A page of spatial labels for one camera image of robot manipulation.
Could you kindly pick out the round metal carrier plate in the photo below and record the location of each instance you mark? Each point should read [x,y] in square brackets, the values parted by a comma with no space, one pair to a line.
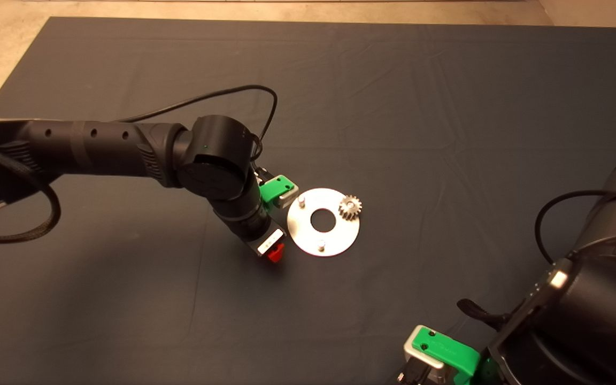
[335,240]

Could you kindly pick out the small steel planetary gear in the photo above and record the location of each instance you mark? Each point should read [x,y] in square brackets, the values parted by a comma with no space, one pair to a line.
[349,207]

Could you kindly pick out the green right camera mount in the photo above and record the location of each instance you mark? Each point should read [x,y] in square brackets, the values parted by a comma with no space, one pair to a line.
[441,347]

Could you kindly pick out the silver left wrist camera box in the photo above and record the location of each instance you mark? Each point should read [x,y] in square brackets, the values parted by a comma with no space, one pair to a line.
[289,197]

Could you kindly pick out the dark grey table cloth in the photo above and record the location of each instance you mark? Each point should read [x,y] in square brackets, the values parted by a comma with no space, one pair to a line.
[447,107]

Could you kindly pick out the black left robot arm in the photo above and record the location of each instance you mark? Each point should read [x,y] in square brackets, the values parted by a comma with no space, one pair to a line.
[99,149]

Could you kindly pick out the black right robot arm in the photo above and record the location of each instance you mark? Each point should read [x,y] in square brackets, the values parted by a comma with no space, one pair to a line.
[607,321]

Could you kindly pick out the green left camera mount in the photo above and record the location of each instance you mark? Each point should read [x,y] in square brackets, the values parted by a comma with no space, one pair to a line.
[273,188]

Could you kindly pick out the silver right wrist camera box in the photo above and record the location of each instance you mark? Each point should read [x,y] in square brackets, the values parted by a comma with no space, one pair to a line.
[412,353]

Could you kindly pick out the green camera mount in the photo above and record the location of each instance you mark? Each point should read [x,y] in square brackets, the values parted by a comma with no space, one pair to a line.
[273,188]
[441,347]

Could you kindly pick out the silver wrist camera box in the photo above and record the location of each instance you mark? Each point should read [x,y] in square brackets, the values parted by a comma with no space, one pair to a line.
[412,353]
[289,197]

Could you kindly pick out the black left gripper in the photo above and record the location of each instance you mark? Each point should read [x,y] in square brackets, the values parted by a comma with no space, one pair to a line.
[268,239]

